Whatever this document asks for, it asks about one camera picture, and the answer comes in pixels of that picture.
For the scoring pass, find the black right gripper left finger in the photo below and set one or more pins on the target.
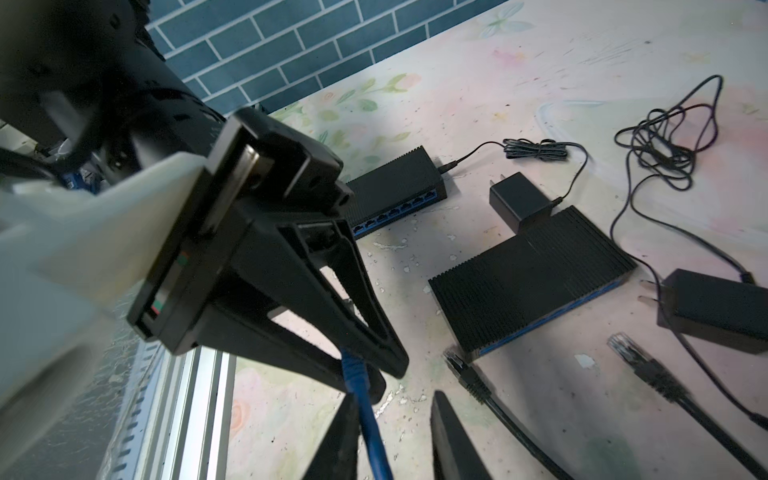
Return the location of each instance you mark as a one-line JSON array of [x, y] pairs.
[[337, 456]]

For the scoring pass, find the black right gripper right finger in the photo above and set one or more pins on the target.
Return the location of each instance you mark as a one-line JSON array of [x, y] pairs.
[[454, 456]]

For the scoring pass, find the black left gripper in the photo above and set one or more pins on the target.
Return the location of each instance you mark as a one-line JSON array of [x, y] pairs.
[[262, 231]]

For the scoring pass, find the black network switch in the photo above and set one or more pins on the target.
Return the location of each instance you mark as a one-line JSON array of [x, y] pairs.
[[393, 191], [529, 280]]

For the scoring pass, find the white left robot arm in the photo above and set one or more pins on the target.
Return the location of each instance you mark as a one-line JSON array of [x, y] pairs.
[[77, 233]]

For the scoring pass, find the black power adapter left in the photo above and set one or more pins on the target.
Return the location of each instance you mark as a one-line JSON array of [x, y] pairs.
[[520, 203]]

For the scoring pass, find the black power adapter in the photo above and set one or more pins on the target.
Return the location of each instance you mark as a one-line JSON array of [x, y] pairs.
[[520, 203], [721, 311]]

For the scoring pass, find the black power adapter right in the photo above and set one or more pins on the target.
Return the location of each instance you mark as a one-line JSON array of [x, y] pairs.
[[721, 311]]

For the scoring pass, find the aluminium front rail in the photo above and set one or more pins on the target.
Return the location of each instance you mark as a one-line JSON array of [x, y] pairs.
[[176, 416]]

